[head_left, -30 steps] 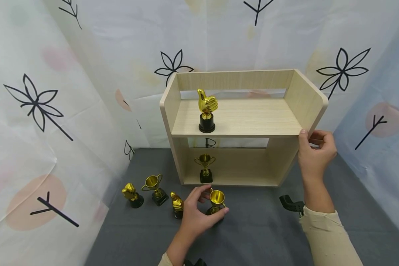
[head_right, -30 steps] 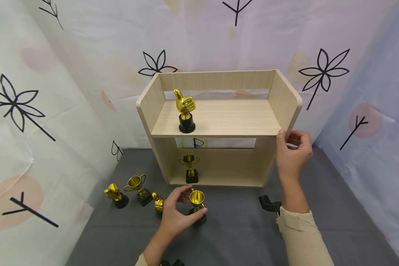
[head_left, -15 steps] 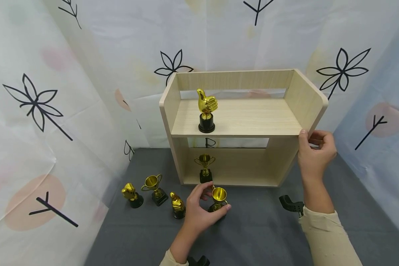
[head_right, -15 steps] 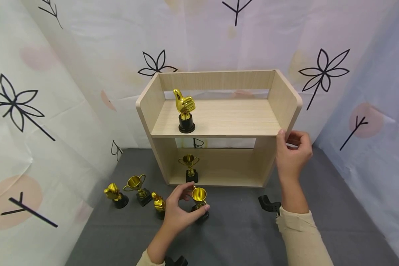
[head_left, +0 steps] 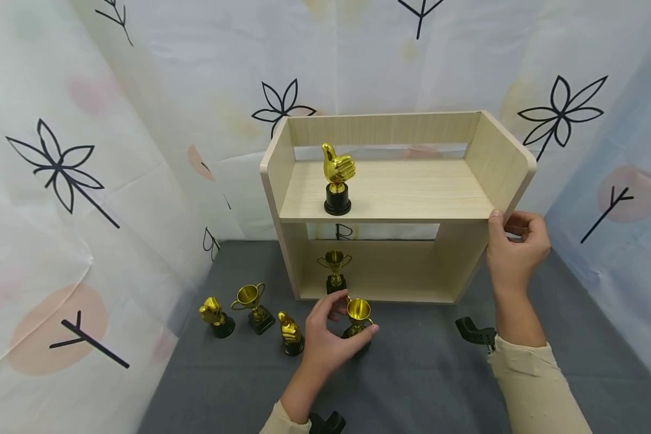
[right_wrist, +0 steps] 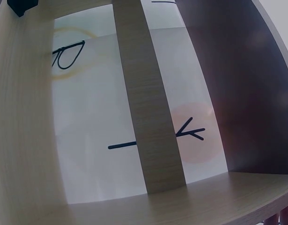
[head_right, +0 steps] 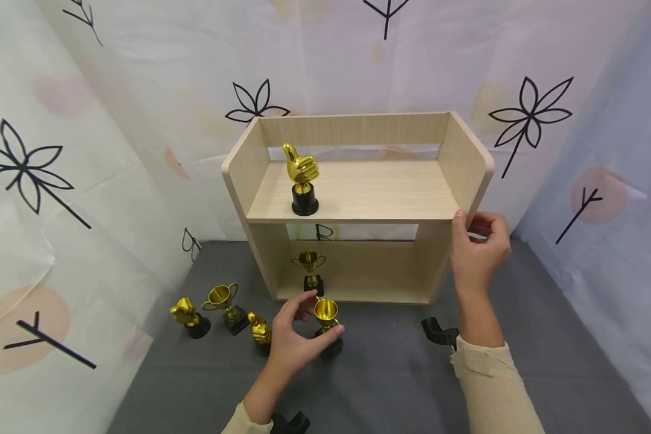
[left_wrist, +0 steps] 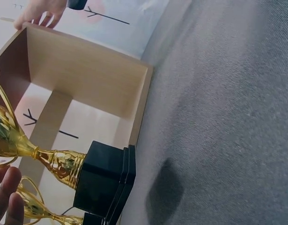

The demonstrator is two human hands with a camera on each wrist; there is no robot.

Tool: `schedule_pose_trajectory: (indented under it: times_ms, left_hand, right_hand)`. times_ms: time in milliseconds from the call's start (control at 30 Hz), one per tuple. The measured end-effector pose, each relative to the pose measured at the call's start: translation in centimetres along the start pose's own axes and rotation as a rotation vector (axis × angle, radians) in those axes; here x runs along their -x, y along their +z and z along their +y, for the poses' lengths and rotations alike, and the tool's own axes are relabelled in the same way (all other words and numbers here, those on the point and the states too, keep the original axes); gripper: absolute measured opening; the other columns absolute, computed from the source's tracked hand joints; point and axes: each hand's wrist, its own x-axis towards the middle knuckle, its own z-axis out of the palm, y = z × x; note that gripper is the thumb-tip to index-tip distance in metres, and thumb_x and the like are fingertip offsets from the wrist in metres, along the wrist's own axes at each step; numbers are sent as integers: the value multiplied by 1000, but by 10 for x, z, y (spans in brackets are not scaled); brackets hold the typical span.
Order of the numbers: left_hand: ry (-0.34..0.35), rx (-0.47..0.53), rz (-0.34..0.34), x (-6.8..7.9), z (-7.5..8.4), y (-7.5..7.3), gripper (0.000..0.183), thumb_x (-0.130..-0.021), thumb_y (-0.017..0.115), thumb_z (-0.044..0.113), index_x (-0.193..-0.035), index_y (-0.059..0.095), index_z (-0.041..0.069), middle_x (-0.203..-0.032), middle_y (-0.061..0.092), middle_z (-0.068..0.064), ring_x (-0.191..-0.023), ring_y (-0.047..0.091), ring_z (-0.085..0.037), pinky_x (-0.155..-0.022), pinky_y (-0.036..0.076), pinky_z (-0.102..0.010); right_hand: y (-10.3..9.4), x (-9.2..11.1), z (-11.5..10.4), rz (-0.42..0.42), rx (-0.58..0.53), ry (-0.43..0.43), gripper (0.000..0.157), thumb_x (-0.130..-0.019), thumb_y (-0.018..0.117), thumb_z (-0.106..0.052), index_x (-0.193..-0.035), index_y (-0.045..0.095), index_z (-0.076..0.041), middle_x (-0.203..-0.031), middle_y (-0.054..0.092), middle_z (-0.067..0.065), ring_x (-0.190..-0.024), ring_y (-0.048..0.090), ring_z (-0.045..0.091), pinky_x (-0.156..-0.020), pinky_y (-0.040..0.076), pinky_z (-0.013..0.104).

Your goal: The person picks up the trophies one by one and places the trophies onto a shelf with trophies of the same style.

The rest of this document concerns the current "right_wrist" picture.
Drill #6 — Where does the black angular block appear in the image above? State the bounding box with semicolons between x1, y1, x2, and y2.
7;0;39;17

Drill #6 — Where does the person's right hand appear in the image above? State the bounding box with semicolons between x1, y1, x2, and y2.
265;203;288;225

